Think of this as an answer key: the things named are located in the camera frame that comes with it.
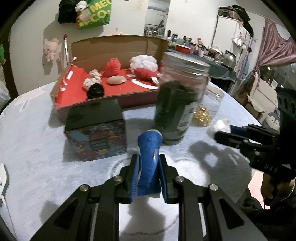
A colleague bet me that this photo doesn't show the blue cloth tube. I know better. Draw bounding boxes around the blue cloth tube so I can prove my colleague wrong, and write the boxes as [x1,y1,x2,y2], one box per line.
[137,130,163,196]

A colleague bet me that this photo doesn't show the red plush mitten toy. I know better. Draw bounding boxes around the red plush mitten toy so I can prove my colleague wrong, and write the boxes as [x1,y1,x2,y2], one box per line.
[134,68,158,81]

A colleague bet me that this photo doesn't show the black pom-pom ball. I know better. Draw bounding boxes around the black pom-pom ball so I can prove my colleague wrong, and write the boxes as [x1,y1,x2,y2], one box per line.
[86,83,104,99]

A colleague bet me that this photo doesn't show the beige soft pad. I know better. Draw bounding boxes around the beige soft pad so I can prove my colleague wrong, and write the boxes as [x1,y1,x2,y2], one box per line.
[107,75,126,85]

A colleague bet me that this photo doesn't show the person's right hand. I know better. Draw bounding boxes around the person's right hand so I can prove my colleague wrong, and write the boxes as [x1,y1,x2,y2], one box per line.
[260,173,295,207]

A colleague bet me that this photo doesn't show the penguin plush cushion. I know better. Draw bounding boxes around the penguin plush cushion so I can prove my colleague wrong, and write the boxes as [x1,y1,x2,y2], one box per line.
[262,113,280,131]

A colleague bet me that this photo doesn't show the white fluffy plush piece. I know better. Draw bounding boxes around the white fluffy plush piece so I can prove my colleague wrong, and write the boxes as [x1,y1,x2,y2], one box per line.
[207,119,230,139]

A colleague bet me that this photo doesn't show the small jar of gold capsules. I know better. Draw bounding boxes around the small jar of gold capsules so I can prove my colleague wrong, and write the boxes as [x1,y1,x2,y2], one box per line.
[193,85,224,127]

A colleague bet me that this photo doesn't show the dark green clothed side table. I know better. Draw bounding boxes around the dark green clothed side table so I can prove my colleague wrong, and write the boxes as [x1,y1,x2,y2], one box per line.
[168,49,237,93]

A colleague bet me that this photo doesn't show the metal kettle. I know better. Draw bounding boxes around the metal kettle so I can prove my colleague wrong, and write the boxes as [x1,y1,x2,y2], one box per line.
[221,50,236,70]

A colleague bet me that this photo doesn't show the pink curtain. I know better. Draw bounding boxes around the pink curtain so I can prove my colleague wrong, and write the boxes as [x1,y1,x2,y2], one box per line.
[237,19,295,98]

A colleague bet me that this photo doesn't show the tea jar with metal lid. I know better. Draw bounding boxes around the tea jar with metal lid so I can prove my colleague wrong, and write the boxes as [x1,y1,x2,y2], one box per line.
[154,52,210,145]

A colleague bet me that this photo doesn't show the dark patterned square box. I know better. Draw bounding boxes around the dark patterned square box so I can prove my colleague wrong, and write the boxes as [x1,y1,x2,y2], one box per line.
[64,100,127,161]

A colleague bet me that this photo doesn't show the white wardrobe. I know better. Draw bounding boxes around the white wardrobe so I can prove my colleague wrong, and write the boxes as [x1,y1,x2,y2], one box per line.
[211,4,254,61]

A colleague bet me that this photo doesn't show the red bowl on side table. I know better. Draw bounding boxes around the red bowl on side table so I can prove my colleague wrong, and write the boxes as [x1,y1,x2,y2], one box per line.
[176,45,191,54]

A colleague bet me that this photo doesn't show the white mesh bath pouf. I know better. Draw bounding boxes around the white mesh bath pouf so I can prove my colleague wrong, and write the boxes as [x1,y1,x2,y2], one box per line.
[129,54,159,72]

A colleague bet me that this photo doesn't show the red cardboard box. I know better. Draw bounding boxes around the red cardboard box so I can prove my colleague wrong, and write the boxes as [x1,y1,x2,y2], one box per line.
[51,35,168,119]

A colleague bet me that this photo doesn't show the cream knitted plush in box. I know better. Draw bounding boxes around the cream knitted plush in box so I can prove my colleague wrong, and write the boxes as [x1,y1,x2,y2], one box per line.
[83,69,102,90]

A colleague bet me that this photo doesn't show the red knitted ball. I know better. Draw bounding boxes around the red knitted ball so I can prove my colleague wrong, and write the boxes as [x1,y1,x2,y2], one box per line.
[104,58,121,77]

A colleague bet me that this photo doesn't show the green plush on door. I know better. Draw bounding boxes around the green plush on door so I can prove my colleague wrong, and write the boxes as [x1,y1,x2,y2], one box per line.
[0,44,6,65]

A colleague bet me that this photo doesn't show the green tote bag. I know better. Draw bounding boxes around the green tote bag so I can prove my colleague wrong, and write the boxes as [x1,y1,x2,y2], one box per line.
[76,0,112,30]

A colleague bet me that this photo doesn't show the white small plush on bag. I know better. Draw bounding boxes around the white small plush on bag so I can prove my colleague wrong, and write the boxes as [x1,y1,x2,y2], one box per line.
[75,1,89,12]

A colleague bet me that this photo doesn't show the wall mirror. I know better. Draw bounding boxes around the wall mirror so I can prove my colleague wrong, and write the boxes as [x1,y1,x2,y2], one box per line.
[144,0,171,36]

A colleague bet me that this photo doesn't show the pink fox plush on wall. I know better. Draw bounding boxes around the pink fox plush on wall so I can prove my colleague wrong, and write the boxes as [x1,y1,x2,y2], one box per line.
[111,28,123,36]

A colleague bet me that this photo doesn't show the pink plush on wall left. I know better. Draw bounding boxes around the pink plush on wall left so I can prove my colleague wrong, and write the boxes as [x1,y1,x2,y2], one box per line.
[43,38,59,62]

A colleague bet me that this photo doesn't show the broom with orange handle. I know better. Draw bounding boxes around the broom with orange handle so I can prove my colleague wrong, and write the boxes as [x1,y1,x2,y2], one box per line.
[63,34,69,67]

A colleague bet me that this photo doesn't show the black bag on wall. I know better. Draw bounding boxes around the black bag on wall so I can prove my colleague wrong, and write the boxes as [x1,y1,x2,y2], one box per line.
[58,0,79,24]

